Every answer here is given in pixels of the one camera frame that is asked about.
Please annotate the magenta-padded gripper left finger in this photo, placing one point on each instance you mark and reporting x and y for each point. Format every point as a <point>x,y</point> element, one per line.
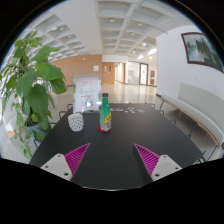
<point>56,165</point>

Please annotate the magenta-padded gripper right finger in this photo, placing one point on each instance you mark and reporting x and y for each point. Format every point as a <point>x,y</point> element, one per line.
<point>165,166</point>

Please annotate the green plastic drink bottle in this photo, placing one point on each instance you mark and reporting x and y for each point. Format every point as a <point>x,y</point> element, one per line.
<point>105,115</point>

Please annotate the white dotted cup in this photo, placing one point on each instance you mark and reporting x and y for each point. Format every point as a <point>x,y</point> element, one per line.
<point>75,122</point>

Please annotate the long white bench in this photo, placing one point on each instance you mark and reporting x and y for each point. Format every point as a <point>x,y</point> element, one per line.
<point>200,106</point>

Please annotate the potted green leafy plant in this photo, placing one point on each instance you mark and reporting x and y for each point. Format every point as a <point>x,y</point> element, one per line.
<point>40,96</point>

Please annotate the clear acrylic sign stand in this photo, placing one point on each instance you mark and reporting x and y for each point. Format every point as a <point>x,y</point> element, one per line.
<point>86,91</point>

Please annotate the recessed ceiling lights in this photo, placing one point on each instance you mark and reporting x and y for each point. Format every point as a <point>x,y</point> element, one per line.
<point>151,51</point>

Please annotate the dark-framed landscape painting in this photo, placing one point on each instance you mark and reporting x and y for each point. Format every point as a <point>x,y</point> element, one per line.
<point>201,50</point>

